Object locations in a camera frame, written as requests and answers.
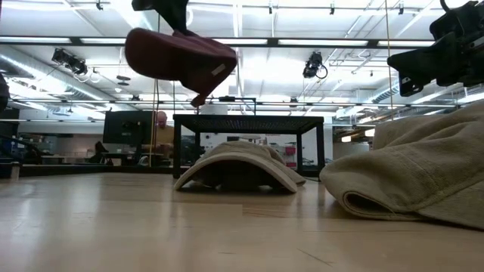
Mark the yellow hanging cord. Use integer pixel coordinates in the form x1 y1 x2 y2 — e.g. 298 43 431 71
148 13 162 168
384 0 394 122

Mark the black ceiling cable reel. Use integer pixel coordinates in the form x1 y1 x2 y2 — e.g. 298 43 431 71
51 48 88 76

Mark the black monitor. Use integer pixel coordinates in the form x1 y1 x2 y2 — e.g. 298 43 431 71
102 110 154 145

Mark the light beige baseball cap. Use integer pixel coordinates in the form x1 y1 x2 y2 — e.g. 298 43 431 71
172 140 307 194

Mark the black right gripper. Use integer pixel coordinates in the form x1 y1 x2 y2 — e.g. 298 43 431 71
386 22 484 98

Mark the black aluminium table frame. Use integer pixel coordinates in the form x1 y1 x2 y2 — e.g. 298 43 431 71
0 161 326 179

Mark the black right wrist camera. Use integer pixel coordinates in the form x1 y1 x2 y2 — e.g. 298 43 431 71
428 1 482 39

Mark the black frame LED light bar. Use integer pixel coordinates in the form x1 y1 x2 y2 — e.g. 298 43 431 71
11 98 458 109
0 36 436 49

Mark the small shelf with red bins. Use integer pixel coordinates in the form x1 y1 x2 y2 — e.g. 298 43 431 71
284 145 298 169

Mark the silver ceiling air duct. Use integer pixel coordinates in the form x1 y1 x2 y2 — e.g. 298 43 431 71
372 81 402 105

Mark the black mesh rack table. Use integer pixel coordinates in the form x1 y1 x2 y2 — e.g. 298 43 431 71
172 113 326 179

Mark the maroon baseball cap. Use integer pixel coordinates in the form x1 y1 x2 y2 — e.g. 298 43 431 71
124 26 238 109

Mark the olive khaki baseball cap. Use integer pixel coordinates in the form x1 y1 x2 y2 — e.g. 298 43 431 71
319 100 484 231

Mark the black camera with cable loop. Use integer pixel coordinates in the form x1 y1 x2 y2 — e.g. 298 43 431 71
302 51 329 80

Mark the person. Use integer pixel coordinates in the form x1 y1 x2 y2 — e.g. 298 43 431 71
141 110 175 167

